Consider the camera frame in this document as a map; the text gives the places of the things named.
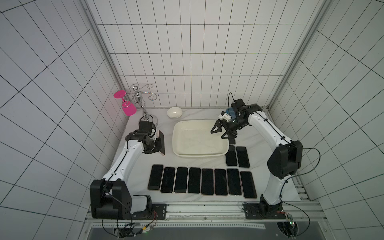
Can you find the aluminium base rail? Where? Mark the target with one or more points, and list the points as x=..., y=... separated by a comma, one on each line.
x=220, y=214

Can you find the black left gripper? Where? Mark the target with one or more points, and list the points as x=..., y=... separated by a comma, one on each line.
x=156, y=150

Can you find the white plastic storage box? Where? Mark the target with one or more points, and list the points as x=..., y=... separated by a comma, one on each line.
x=193, y=139

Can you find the phone with pink case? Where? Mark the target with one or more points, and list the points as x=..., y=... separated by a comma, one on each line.
x=207, y=182

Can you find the chrome wine glass rack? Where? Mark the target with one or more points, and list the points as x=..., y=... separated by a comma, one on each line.
x=139, y=94

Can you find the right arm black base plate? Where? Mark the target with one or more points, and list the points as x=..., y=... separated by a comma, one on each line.
x=255, y=211

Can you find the black phone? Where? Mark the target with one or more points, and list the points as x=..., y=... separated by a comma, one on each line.
x=249, y=190
x=181, y=180
x=221, y=185
x=234, y=182
x=194, y=181
x=168, y=180

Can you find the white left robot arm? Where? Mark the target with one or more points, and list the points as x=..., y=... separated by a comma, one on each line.
x=110, y=196

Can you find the white ceramic bowl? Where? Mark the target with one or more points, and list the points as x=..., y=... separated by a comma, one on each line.
x=174, y=112

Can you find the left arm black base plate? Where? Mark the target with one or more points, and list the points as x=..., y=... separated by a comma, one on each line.
x=158, y=212

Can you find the eleventh phone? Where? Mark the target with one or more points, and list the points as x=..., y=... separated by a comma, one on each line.
x=232, y=141

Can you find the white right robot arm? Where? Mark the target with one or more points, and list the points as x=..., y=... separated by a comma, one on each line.
x=286, y=155

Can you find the pink plastic wine glass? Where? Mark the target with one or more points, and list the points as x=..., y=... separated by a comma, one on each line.
x=128, y=107

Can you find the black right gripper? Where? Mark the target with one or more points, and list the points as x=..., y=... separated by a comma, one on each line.
x=227, y=127

